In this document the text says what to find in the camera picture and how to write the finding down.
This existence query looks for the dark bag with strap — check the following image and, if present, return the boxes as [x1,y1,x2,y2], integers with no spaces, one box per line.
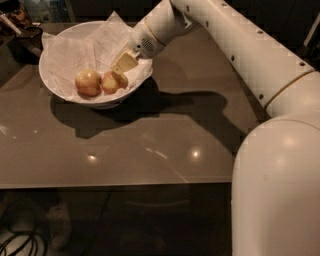
[0,4,43,64]

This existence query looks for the white bowl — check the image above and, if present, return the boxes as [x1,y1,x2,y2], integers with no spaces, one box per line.
[38,20,154,110]

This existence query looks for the black cables on floor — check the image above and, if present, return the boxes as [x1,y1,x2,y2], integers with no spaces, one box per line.
[0,213,49,256]

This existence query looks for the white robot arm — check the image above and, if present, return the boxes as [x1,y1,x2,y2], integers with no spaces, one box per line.
[112,0,320,256]

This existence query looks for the red apple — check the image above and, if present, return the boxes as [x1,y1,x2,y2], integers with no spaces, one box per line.
[101,71,128,95]

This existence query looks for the yellowish apple on left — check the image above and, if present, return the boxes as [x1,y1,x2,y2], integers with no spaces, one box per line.
[74,69,102,97]

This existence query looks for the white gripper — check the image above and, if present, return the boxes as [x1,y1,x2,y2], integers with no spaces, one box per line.
[111,23,165,74]

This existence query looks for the dark cabinet front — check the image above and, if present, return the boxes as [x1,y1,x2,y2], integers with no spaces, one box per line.
[69,0,320,49]

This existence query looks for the white paper liner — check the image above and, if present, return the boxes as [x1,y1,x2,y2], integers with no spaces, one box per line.
[41,11,154,104]

